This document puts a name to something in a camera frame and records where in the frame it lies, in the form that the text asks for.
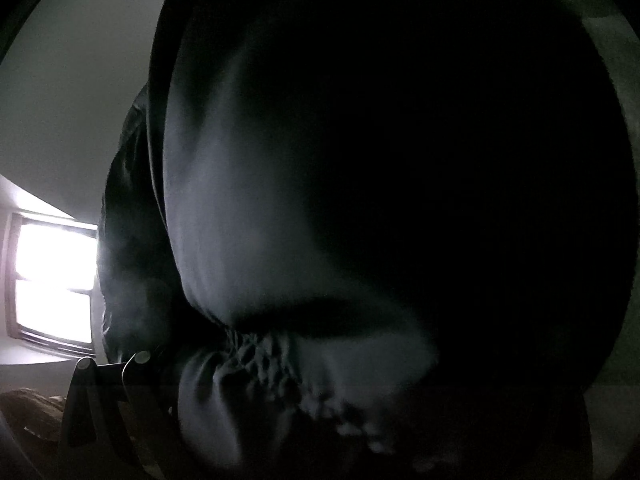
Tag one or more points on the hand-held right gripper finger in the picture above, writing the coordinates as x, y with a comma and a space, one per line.
75, 402

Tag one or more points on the black puffer jacket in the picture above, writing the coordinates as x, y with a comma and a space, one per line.
380, 185

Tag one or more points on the brown textured cloth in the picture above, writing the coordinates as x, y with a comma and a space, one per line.
30, 410

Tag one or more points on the window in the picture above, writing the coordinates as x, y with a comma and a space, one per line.
50, 280

